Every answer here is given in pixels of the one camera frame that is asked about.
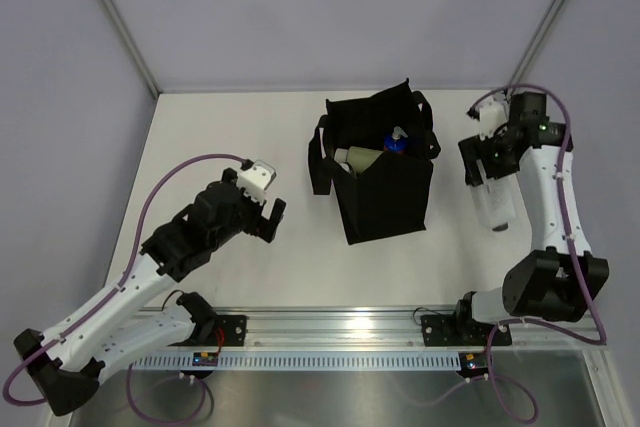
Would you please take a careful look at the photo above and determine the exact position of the white clear bottle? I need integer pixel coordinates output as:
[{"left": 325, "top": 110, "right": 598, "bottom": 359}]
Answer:
[{"left": 471, "top": 176, "right": 516, "bottom": 232}]

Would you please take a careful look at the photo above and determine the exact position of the orange blue spray bottle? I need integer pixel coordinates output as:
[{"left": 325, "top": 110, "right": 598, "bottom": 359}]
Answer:
[{"left": 383, "top": 126, "right": 408, "bottom": 154}]

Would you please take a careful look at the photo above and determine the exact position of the black canvas bag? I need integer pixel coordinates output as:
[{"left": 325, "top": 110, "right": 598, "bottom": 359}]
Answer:
[{"left": 308, "top": 81, "right": 441, "bottom": 245}]

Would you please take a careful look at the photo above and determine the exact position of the green liquid bottle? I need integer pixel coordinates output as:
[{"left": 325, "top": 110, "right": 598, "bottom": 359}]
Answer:
[{"left": 333, "top": 146, "right": 382, "bottom": 175}]

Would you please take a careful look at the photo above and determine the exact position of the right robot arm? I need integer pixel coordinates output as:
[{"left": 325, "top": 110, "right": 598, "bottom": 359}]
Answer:
[{"left": 452, "top": 84, "right": 609, "bottom": 345}]

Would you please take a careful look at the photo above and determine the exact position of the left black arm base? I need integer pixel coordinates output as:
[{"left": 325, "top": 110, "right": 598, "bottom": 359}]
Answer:
[{"left": 175, "top": 315, "right": 247, "bottom": 347}]

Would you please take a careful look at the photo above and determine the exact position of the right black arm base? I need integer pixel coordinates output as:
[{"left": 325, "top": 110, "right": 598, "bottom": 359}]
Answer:
[{"left": 420, "top": 314, "right": 494, "bottom": 347}]

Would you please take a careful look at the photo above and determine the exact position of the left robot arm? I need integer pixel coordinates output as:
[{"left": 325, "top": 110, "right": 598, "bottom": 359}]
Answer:
[{"left": 14, "top": 161, "right": 286, "bottom": 416}]

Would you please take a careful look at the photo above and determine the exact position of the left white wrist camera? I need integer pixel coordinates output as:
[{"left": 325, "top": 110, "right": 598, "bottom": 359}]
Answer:
[{"left": 236, "top": 160, "right": 277, "bottom": 205}]

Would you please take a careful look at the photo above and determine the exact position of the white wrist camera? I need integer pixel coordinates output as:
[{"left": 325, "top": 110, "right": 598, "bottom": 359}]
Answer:
[
  {"left": 467, "top": 98, "right": 507, "bottom": 140},
  {"left": 236, "top": 160, "right": 277, "bottom": 205}
]

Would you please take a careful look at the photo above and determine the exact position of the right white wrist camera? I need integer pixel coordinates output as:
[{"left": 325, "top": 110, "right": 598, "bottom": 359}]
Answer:
[{"left": 467, "top": 98, "right": 507, "bottom": 140}]

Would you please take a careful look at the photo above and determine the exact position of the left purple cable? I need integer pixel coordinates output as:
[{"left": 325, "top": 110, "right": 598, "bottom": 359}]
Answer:
[{"left": 0, "top": 152, "right": 251, "bottom": 423}]

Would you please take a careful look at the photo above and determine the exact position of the purple cable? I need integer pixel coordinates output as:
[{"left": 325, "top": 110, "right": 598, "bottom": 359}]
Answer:
[
  {"left": 399, "top": 84, "right": 609, "bottom": 421},
  {"left": 0, "top": 152, "right": 251, "bottom": 423}
]

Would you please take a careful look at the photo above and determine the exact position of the aluminium rail frame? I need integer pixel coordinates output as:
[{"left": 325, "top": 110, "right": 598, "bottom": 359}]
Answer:
[{"left": 213, "top": 305, "right": 606, "bottom": 351}]

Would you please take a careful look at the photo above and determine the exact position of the white slotted cable duct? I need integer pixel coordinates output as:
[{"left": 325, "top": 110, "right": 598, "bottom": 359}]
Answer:
[{"left": 133, "top": 351, "right": 461, "bottom": 372}]

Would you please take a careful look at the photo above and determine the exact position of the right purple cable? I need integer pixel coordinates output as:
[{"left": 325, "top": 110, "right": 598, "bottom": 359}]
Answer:
[{"left": 399, "top": 84, "right": 609, "bottom": 421}]

